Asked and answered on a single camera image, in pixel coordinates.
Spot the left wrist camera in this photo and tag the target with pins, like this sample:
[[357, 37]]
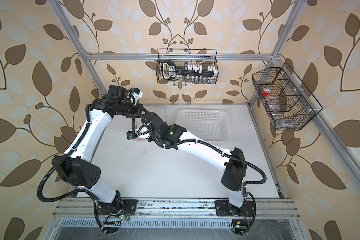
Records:
[[124, 96]]

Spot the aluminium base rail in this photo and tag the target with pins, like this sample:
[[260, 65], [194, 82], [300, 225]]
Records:
[[173, 213]]

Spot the black wire basket back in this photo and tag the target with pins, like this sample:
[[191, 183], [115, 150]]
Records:
[[205, 57]]

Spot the black wire basket right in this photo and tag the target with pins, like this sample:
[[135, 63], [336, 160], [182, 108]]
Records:
[[295, 105]]

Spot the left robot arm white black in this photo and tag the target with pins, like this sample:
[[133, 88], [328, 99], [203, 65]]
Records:
[[74, 166]]

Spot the black wire basket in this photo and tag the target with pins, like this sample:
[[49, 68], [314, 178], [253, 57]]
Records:
[[295, 105], [205, 57]]

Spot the white plastic basket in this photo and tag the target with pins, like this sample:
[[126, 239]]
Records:
[[209, 125]]

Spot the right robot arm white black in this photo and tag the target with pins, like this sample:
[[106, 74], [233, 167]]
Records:
[[237, 172]]

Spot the black tool with handle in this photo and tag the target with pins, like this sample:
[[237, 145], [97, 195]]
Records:
[[171, 71]]

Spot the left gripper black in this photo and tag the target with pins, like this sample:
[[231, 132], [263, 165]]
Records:
[[138, 107]]

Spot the clear zip top bag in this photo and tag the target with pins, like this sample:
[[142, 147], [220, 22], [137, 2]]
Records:
[[153, 124]]

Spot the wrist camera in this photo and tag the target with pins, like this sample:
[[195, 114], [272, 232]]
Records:
[[136, 133], [124, 96]]

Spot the red capped clear bottle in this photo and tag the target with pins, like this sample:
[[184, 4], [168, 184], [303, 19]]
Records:
[[268, 95]]

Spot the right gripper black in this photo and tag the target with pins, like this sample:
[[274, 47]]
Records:
[[151, 138]]

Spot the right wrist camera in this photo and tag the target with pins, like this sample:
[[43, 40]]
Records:
[[136, 133]]

